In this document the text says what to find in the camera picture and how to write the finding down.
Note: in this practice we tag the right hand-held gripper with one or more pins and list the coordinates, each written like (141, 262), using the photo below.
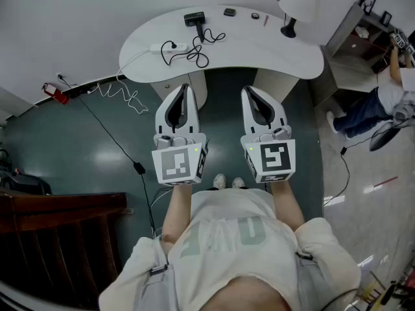
(272, 157)

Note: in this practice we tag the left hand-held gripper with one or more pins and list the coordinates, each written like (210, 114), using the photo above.
(175, 164)

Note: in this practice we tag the white power strip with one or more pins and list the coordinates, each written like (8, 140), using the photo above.
(155, 48)

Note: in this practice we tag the person's right forearm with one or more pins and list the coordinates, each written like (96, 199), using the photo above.
(285, 206)

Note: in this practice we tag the person's left forearm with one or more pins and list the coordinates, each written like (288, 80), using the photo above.
(176, 212)

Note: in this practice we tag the black hair dryer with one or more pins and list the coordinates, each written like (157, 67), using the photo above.
(194, 18)

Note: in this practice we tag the person's right shoe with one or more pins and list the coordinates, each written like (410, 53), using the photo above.
(238, 183)

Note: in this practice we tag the person's shoe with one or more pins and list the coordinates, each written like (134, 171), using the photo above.
(238, 183)
(220, 181)

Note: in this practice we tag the person's left shoe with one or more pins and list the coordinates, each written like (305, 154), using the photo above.
(220, 181)

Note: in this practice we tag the pink pen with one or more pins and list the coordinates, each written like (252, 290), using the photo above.
(266, 20)

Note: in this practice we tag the grey shelf unit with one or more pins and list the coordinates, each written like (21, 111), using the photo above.
(350, 63)

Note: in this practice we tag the round black compact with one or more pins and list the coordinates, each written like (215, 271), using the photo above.
(255, 16)

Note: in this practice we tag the small black box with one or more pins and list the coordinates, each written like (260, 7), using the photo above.
(229, 12)

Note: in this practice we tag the white shade table lamp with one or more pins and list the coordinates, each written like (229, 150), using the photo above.
(298, 3)

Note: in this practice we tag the black office chair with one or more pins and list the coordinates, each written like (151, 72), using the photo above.
(386, 138)

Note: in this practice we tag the person in white shirt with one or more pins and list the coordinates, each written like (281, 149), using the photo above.
(227, 238)

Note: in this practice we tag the red white stick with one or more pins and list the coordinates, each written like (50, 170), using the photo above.
(386, 181)

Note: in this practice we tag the dark wooden chair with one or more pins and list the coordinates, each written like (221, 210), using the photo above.
(58, 225)

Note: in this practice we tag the black bag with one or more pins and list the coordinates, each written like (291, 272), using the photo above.
(26, 183)

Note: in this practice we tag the white ribbed table pedestal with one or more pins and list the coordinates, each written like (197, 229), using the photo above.
(275, 83)

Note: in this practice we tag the large black picture frame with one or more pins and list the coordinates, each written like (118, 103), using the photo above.
(367, 2)

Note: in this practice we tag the small black picture frame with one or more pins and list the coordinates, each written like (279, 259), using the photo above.
(386, 17)

